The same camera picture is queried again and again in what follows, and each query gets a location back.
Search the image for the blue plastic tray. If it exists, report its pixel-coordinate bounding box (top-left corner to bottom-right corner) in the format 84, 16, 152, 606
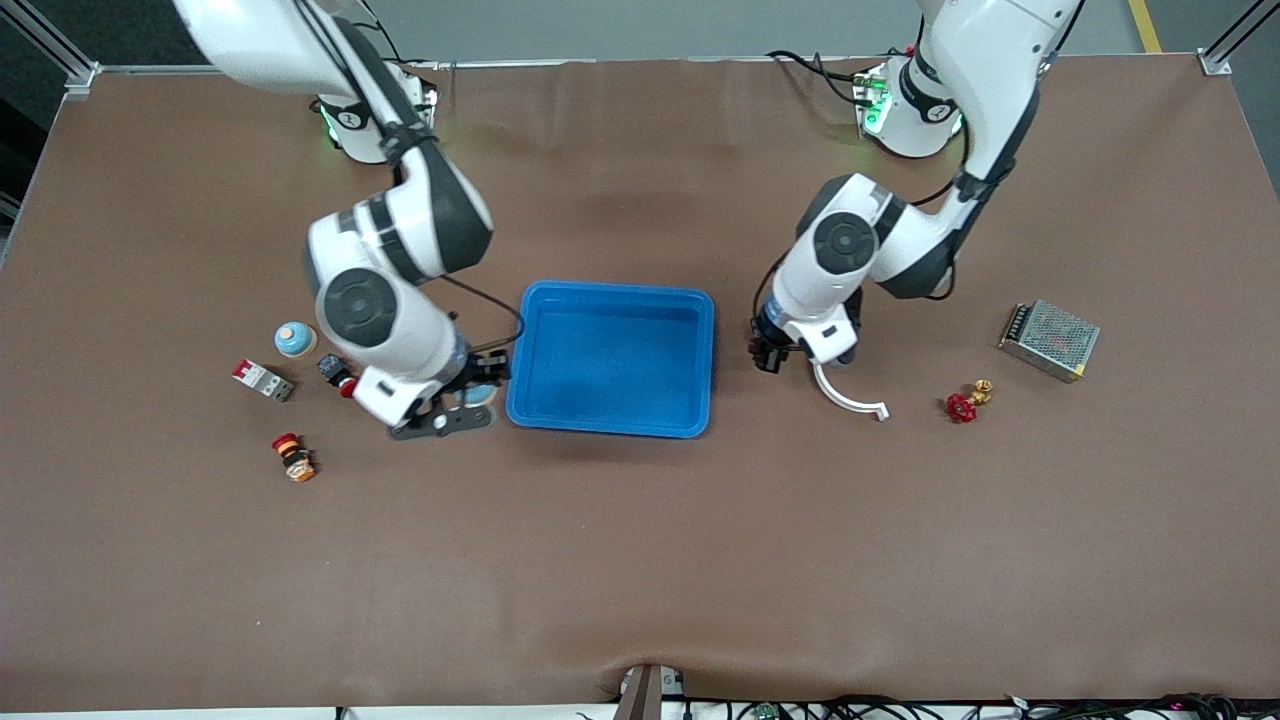
505, 280, 717, 439

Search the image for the white curved plastic clamp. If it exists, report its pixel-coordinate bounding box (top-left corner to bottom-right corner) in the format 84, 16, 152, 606
812, 360, 890, 422

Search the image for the red push button black base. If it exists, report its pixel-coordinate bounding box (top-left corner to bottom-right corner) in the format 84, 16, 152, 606
317, 353, 359, 399

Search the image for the brass valve red handwheel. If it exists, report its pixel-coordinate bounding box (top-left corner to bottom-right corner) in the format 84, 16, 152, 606
946, 379, 995, 424

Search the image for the emergency stop button orange collar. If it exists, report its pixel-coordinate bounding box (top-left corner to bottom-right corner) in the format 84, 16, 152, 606
271, 432, 318, 484

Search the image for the perforated metal power supply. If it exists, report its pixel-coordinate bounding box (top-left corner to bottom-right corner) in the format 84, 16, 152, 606
998, 299, 1102, 384

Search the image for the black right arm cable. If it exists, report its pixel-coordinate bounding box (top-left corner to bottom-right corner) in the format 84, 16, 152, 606
438, 275, 526, 353

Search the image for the white circuit breaker red switch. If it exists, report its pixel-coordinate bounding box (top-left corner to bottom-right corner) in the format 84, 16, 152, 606
231, 359, 295, 403

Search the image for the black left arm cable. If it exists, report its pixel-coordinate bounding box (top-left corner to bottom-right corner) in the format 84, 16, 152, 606
905, 20, 1086, 301

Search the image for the black arm base cable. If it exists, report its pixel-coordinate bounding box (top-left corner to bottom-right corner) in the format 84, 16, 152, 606
766, 48, 876, 106

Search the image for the silver table edge rail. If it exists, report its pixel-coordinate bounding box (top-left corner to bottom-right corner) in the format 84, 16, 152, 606
95, 55, 921, 76

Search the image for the grey metal bracket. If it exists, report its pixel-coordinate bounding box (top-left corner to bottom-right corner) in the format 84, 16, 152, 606
612, 664, 687, 720

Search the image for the black cable bundle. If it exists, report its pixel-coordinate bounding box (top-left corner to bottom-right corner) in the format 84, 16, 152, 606
690, 693, 1280, 720

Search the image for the aluminium frame post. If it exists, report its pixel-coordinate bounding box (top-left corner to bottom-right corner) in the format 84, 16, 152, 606
1200, 0, 1280, 77
0, 0, 101, 101

